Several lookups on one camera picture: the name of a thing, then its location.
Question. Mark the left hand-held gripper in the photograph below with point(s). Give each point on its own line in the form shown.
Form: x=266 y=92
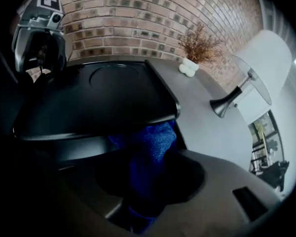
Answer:
x=39 y=18

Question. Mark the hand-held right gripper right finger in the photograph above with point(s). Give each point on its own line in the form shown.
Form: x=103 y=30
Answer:
x=224 y=176

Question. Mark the dried plant in white vase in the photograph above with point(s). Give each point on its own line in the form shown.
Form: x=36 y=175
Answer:
x=188 y=67

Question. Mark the black box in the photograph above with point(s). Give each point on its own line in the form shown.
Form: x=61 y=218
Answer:
x=101 y=102

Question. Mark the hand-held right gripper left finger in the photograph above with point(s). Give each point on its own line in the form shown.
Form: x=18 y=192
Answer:
x=76 y=201

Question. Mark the white shade table lamp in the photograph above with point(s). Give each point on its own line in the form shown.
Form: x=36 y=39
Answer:
x=269 y=58

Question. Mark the blue cloth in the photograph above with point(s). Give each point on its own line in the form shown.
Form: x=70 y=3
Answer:
x=150 y=142

